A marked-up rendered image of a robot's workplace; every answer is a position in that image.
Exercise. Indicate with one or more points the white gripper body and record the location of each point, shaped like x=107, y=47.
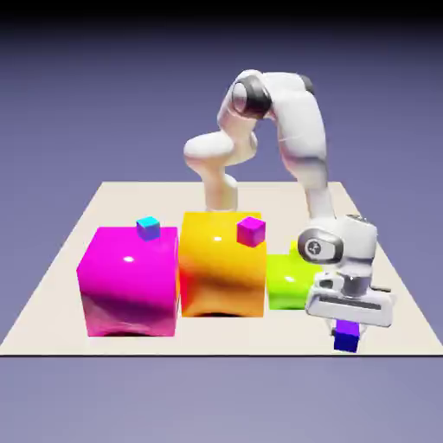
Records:
x=349, y=308

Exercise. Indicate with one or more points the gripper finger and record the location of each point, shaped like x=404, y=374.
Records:
x=362, y=330
x=332, y=328

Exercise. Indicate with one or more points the small blue cube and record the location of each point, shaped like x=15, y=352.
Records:
x=346, y=337

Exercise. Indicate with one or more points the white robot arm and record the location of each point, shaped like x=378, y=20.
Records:
x=301, y=121

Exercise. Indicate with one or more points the small magenta cube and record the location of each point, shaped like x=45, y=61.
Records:
x=251, y=231

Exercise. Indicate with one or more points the small cyan cube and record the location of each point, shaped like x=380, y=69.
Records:
x=148, y=228

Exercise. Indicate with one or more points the large green box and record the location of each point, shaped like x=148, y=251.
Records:
x=287, y=280

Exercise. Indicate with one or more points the large orange box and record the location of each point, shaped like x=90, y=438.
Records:
x=221, y=266

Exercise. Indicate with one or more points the large magenta box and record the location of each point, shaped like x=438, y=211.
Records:
x=128, y=280

